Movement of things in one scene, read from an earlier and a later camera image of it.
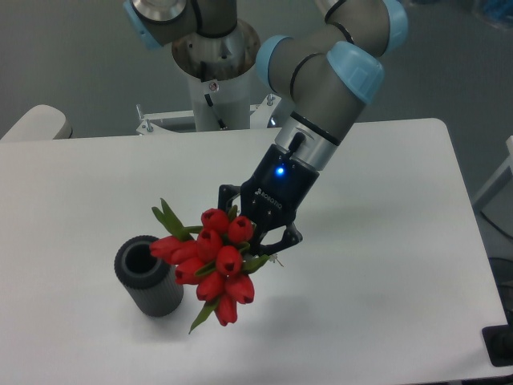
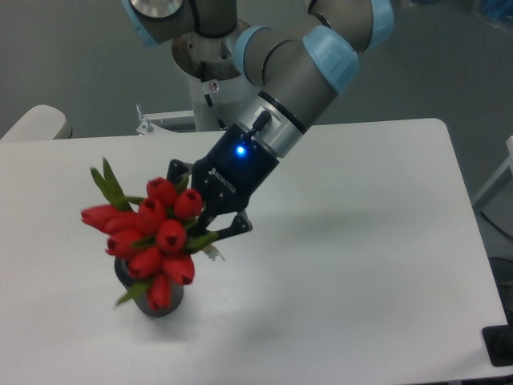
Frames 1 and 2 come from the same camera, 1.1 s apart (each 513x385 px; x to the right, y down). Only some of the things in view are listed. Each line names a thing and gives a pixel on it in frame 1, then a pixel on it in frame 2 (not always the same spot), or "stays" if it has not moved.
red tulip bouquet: x=210 y=258 → x=152 y=237
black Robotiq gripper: x=273 y=196 → x=228 y=175
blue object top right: x=498 y=9 stays
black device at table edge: x=498 y=341 stays
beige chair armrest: x=41 y=123 stays
